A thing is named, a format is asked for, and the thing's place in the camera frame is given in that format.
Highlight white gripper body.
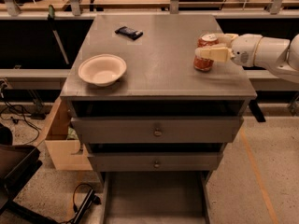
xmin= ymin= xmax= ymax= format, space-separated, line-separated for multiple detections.
xmin=232 ymin=34 xmax=263 ymax=67

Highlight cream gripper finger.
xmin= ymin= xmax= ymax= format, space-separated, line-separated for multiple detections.
xmin=215 ymin=33 xmax=238 ymax=48
xmin=195 ymin=47 xmax=234 ymax=63

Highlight red coke can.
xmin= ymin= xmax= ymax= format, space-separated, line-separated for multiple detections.
xmin=193 ymin=33 xmax=219 ymax=72

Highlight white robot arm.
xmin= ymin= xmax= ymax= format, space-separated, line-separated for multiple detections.
xmin=195 ymin=34 xmax=299 ymax=83

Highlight white paper bowl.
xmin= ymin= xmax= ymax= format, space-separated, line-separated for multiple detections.
xmin=78 ymin=54 xmax=127 ymax=87

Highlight grey drawer cabinet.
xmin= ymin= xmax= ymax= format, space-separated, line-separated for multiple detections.
xmin=60 ymin=14 xmax=258 ymax=224

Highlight upper grey drawer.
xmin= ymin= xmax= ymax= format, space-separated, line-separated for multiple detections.
xmin=71 ymin=117 xmax=243 ymax=144

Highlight dark snack bar wrapper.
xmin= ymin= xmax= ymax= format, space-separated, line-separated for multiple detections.
xmin=115 ymin=26 xmax=143 ymax=40

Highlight lower grey drawer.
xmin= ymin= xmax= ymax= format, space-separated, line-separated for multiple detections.
xmin=88 ymin=152 xmax=223 ymax=172

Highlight bottom open grey drawer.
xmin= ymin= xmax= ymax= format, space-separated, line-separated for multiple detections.
xmin=100 ymin=172 xmax=211 ymax=224

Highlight black power strip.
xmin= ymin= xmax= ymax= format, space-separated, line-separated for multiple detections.
xmin=71 ymin=189 xmax=101 ymax=224

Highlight black chair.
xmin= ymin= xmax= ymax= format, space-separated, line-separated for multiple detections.
xmin=0 ymin=124 xmax=58 ymax=224

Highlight black floor cable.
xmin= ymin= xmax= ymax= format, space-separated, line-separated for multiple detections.
xmin=0 ymin=81 xmax=42 ymax=146

